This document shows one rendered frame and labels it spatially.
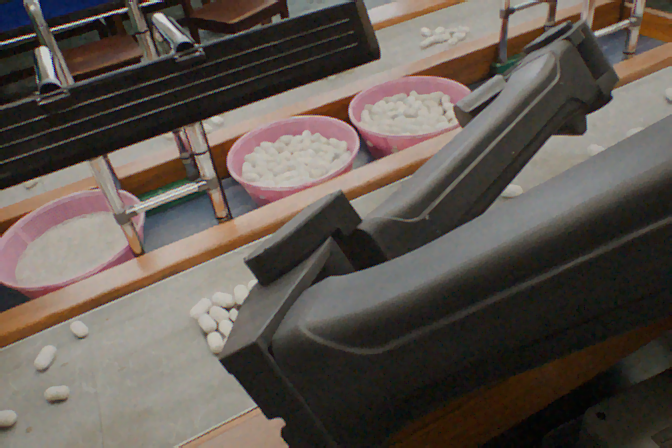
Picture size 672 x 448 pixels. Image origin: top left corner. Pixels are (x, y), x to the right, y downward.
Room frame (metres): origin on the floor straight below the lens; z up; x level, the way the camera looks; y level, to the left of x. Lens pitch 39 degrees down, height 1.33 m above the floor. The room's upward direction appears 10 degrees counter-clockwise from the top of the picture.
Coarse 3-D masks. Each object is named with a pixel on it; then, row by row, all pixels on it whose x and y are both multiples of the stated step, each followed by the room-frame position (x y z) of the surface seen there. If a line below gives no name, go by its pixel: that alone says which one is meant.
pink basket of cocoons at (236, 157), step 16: (256, 128) 1.06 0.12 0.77; (272, 128) 1.07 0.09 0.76; (304, 128) 1.07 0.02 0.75; (320, 128) 1.06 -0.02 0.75; (336, 128) 1.03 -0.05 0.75; (240, 144) 1.02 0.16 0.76; (256, 144) 1.04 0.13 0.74; (352, 144) 0.96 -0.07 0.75; (240, 160) 0.99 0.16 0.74; (352, 160) 0.88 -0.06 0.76; (336, 176) 0.85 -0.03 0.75; (256, 192) 0.86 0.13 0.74; (272, 192) 0.84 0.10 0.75; (288, 192) 0.83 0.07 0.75
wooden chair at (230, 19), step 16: (224, 0) 3.19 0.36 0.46; (240, 0) 3.16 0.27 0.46; (256, 0) 3.11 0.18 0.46; (272, 0) 3.04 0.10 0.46; (192, 16) 3.00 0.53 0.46; (208, 16) 2.96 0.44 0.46; (224, 16) 2.92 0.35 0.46; (240, 16) 2.86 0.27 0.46; (256, 16) 2.92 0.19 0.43; (272, 16) 3.00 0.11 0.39; (288, 16) 3.08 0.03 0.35; (192, 32) 3.05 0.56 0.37; (224, 32) 2.87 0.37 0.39; (240, 32) 2.83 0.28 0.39
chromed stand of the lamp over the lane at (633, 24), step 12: (588, 0) 1.05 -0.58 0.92; (636, 0) 1.11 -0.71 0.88; (588, 12) 1.05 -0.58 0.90; (636, 12) 1.11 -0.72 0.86; (588, 24) 1.05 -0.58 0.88; (624, 24) 1.10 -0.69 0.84; (636, 24) 1.11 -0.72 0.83; (600, 36) 1.07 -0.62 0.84; (636, 36) 1.10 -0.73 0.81; (624, 48) 1.12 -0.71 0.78; (624, 60) 1.11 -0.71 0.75
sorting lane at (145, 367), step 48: (624, 96) 0.98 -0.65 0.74; (576, 144) 0.84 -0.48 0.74; (384, 192) 0.79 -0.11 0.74; (144, 288) 0.65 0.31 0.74; (192, 288) 0.63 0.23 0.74; (48, 336) 0.58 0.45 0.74; (96, 336) 0.57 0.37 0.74; (144, 336) 0.55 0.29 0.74; (192, 336) 0.53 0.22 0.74; (0, 384) 0.51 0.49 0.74; (48, 384) 0.49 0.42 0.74; (96, 384) 0.48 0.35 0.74; (144, 384) 0.46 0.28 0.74; (192, 384) 0.45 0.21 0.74; (0, 432) 0.43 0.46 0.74; (48, 432) 0.41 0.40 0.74; (96, 432) 0.40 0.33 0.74; (144, 432) 0.39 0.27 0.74; (192, 432) 0.38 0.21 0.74
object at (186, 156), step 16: (32, 0) 0.96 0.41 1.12; (128, 0) 0.99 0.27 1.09; (32, 16) 0.94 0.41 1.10; (144, 16) 1.00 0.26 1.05; (48, 32) 0.94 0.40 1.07; (144, 32) 0.99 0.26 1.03; (48, 48) 0.93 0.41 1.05; (144, 48) 0.99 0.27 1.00; (64, 64) 0.94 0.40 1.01; (176, 144) 0.99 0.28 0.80; (192, 160) 0.99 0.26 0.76; (112, 176) 0.94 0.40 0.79; (192, 176) 0.99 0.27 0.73; (144, 192) 0.97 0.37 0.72; (160, 192) 0.96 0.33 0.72; (160, 208) 0.95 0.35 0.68
